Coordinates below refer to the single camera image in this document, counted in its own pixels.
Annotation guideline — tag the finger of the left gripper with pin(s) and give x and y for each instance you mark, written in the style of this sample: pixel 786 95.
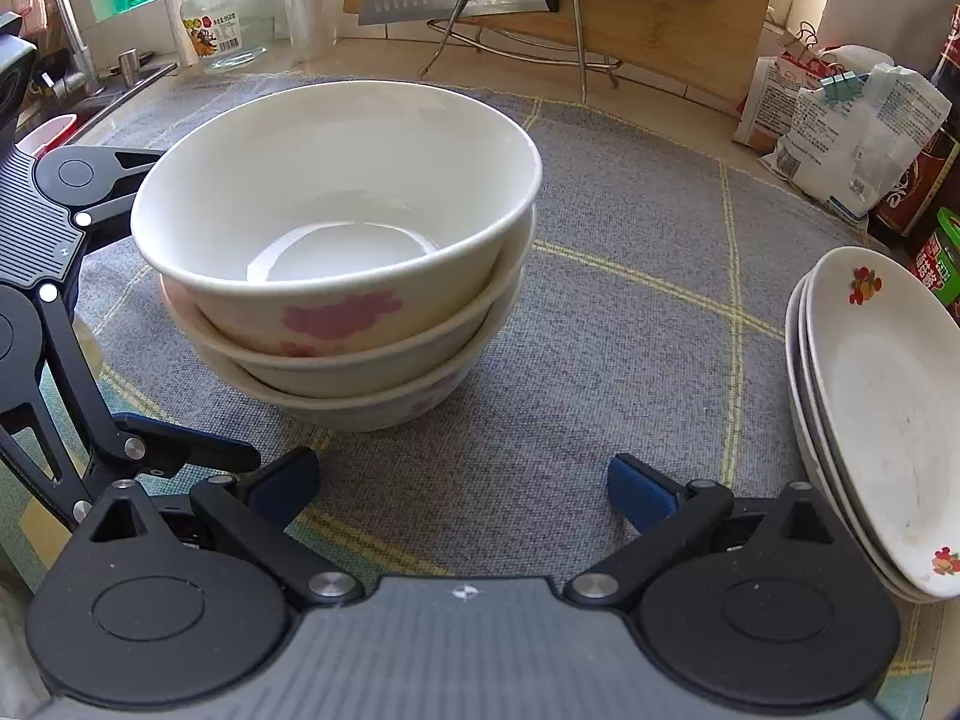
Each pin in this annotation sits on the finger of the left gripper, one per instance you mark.
pixel 37 337

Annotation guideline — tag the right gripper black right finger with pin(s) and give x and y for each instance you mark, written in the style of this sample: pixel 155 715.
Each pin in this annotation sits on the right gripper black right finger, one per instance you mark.
pixel 743 600

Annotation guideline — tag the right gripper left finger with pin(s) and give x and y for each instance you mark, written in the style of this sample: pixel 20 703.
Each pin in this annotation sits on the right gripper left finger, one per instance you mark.
pixel 171 599

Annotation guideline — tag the white plate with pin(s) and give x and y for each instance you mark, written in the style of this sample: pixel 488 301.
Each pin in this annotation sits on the white plate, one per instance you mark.
pixel 812 456
pixel 813 410

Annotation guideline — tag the white bowl pink flowers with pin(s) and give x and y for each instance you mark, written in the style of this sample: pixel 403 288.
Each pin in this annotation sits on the white bowl pink flowers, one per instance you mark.
pixel 336 218

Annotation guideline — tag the white plate fruit print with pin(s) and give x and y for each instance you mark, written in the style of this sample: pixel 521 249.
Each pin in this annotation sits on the white plate fruit print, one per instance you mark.
pixel 885 359

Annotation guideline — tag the chrome sink faucet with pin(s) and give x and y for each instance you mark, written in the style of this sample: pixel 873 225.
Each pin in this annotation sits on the chrome sink faucet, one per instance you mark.
pixel 65 76

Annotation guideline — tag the glass jar with label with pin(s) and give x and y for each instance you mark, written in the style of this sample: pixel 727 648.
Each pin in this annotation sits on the glass jar with label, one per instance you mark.
pixel 228 34

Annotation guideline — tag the grey checked table mat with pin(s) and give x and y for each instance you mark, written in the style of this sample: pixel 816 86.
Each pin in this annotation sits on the grey checked table mat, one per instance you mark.
pixel 647 325

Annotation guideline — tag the green lid jar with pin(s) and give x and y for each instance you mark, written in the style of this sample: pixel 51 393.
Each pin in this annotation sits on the green lid jar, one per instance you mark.
pixel 937 264

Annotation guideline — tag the dark sauce bottle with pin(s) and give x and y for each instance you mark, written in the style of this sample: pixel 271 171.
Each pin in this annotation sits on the dark sauce bottle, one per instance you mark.
pixel 910 206

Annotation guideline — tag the white plastic food bag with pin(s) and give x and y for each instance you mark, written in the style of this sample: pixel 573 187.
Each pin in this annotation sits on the white plastic food bag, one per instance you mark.
pixel 854 137

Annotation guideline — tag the clipped paper food bag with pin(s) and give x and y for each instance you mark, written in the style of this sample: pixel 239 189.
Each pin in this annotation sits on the clipped paper food bag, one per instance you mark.
pixel 767 112

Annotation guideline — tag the bamboo cutting board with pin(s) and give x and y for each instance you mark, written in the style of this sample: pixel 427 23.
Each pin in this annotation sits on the bamboo cutting board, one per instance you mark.
pixel 711 45

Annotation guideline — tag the metal wire rack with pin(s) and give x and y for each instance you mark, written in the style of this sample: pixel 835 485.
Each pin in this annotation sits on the metal wire rack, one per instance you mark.
pixel 520 47

